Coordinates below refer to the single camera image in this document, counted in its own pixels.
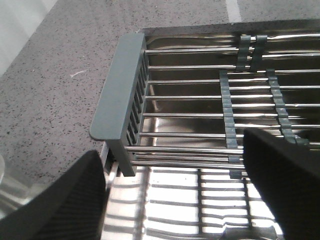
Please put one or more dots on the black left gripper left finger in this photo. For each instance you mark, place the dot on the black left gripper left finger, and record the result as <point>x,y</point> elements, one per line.
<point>71,208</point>

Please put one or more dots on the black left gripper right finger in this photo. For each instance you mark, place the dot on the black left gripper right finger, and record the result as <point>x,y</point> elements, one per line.
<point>287,177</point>

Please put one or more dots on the grey steel dish drying rack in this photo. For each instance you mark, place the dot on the grey steel dish drying rack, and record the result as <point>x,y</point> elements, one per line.
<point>184,101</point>

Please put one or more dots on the stainless steel sink basin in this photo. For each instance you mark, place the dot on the stainless steel sink basin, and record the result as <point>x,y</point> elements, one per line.
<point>186,204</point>

